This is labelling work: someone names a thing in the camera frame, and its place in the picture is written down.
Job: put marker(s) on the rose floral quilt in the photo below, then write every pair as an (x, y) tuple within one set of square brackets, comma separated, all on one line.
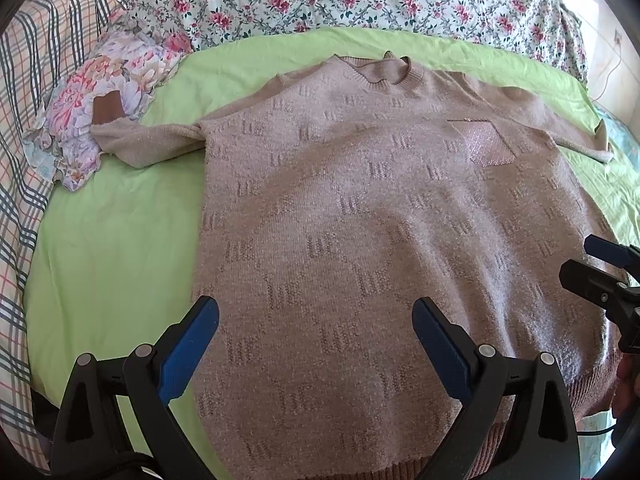
[(544, 30)]

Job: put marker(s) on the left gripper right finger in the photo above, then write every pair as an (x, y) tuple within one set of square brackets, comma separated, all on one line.
[(539, 440)]

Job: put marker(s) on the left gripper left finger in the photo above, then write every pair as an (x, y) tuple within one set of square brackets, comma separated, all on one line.
[(115, 421)]

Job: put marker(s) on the person's right hand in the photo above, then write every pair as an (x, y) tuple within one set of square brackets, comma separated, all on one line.
[(627, 390)]

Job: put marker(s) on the beige knitted sweater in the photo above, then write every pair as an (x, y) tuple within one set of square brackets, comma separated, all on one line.
[(334, 198)]

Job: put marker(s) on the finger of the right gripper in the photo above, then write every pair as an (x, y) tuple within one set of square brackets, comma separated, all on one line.
[(621, 256), (591, 283)]

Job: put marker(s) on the light green bed sheet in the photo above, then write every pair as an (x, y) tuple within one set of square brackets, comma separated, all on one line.
[(114, 263)]

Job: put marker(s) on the pink floral small pillow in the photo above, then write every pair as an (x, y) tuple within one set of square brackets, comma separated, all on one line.
[(117, 80)]

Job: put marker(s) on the plaid checkered blanket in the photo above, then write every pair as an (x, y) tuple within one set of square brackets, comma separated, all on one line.
[(43, 43)]

